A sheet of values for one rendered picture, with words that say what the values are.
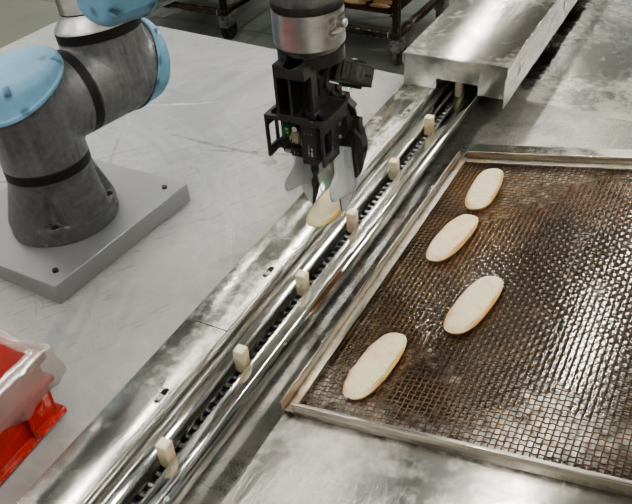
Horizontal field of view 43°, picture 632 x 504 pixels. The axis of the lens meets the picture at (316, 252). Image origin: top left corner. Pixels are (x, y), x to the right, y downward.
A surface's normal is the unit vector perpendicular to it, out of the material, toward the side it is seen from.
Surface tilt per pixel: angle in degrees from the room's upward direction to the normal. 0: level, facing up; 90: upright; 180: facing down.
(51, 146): 87
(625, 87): 0
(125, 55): 82
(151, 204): 3
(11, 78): 8
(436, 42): 0
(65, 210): 70
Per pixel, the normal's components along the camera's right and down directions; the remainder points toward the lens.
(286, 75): -0.47, 0.57
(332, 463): -0.21, -0.82
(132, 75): 0.74, 0.24
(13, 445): 0.90, 0.22
